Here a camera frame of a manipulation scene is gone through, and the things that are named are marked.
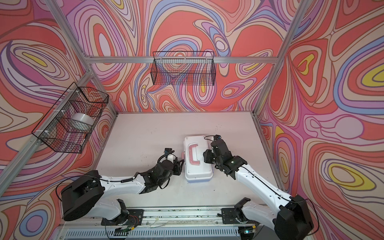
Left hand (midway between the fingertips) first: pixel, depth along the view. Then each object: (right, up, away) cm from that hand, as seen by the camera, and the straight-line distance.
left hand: (184, 160), depth 84 cm
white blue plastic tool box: (+7, -3, -5) cm, 9 cm away
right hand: (+13, +2, -2) cm, 13 cm away
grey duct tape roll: (-50, +24, -10) cm, 56 cm away
